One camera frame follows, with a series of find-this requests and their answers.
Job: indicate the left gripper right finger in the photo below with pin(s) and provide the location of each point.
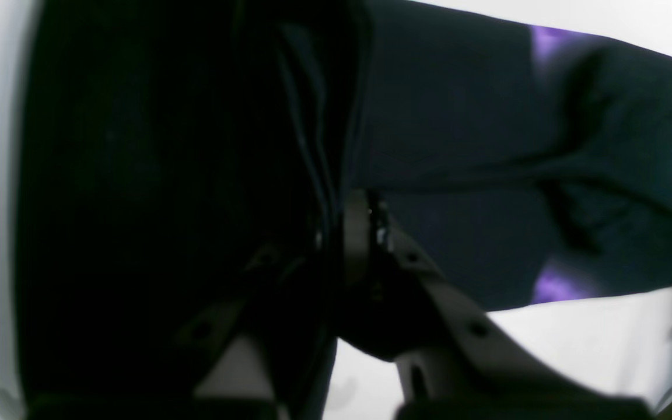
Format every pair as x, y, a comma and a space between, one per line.
453, 361

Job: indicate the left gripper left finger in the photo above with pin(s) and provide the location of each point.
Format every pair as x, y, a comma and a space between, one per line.
265, 335

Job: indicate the black T-shirt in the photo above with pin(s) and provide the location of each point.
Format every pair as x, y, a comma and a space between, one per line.
163, 142

